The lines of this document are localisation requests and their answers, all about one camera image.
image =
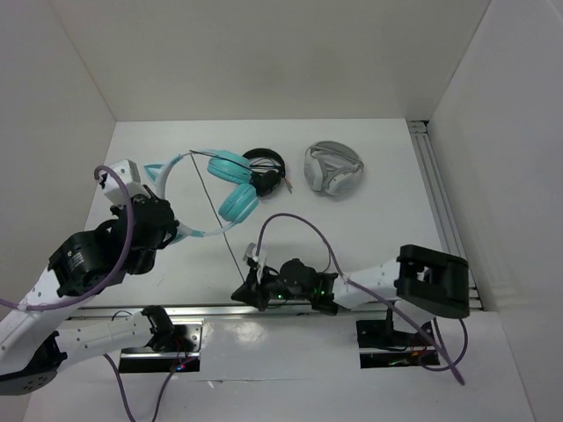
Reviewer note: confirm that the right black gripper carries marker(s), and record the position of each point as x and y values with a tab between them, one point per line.
252	291

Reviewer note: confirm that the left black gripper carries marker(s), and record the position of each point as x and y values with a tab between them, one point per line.
115	210

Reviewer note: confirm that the teal cat ear headphones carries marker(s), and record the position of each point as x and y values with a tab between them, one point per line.
222	164

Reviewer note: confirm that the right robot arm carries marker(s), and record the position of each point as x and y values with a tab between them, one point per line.
435	282

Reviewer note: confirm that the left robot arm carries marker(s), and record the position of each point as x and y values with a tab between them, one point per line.
34	348

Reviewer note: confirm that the black headphones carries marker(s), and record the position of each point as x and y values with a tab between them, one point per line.
268	171

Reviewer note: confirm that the white grey headphones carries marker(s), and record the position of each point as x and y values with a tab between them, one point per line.
332	168

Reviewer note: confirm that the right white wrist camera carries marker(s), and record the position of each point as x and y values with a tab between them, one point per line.
256	258

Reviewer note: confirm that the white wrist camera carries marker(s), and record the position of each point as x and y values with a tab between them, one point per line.
256	258
128	173

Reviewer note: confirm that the front aluminium rail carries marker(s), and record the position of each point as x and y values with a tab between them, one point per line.
233	310

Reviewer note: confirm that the aluminium rail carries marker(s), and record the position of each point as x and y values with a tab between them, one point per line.
233	310
450	238

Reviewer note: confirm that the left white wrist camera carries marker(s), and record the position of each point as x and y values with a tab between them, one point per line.
128	173

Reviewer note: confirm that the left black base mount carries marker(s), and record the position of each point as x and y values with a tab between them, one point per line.
182	353

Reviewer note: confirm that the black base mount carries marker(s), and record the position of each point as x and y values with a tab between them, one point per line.
382	347
182	353

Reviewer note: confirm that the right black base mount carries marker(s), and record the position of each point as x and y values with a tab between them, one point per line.
382	347

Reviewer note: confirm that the right side aluminium rail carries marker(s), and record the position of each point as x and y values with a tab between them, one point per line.
450	238

